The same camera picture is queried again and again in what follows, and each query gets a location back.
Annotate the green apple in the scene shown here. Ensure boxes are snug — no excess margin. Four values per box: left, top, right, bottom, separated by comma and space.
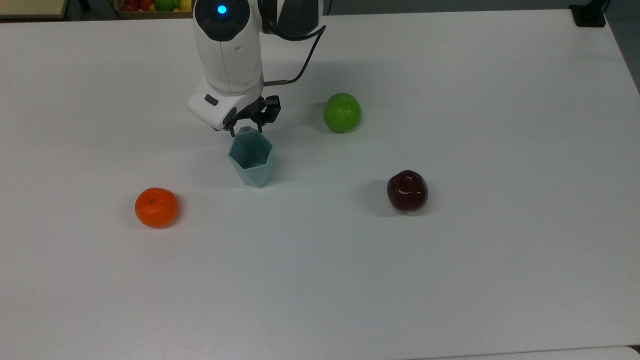
323, 92, 362, 134

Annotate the orange mandarin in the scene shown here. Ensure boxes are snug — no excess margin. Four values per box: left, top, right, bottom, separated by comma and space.
134, 187, 180, 229

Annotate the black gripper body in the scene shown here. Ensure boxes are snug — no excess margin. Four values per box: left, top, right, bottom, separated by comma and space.
236, 95, 282, 125

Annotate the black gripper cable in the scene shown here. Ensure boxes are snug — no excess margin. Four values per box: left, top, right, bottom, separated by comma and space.
257, 0, 328, 87

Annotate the brown fruit box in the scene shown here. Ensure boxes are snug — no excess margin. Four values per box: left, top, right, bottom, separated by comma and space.
114, 0, 194, 20

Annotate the teal faceted mug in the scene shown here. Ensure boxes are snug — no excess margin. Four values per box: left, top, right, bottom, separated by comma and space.
228, 126, 275, 189

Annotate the dark red apple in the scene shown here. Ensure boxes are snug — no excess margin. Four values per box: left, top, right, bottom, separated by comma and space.
386, 170, 429, 213

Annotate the wooden side table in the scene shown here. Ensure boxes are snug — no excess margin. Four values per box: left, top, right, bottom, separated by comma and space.
0, 0, 70, 20

